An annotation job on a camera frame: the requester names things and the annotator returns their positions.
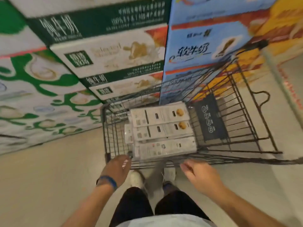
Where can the person's left hand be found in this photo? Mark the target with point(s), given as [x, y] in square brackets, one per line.
[117, 169]

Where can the person's right hand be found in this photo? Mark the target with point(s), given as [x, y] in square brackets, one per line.
[203, 177]

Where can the pile of white knife packets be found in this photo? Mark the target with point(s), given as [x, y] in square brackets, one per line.
[161, 132]

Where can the person's right forearm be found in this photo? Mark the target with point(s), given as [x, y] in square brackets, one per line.
[241, 210]

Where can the person's left forearm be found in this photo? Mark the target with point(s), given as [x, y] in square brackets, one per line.
[92, 205]

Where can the dark cart seat panel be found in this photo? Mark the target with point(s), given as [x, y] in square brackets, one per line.
[209, 118]

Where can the blue wristband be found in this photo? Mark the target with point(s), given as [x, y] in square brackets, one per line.
[107, 179]

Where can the white left shoe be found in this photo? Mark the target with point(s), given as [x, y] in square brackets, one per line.
[136, 179]

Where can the white shoe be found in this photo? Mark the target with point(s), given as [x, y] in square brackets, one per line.
[169, 174]
[136, 179]

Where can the white right shoe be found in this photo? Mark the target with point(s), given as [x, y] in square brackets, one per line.
[169, 174]

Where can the blue right sock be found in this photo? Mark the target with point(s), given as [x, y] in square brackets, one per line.
[169, 186]

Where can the black shorts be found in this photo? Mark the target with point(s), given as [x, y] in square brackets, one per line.
[132, 205]

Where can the white shirt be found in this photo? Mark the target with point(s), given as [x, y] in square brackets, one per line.
[165, 222]

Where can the stack of dark green cartons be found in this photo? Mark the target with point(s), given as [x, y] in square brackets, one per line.
[106, 51]

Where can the stack of light blue cartons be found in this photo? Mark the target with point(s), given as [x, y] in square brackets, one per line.
[201, 44]

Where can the stack of yellow cartons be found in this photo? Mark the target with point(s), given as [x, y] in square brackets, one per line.
[284, 16]

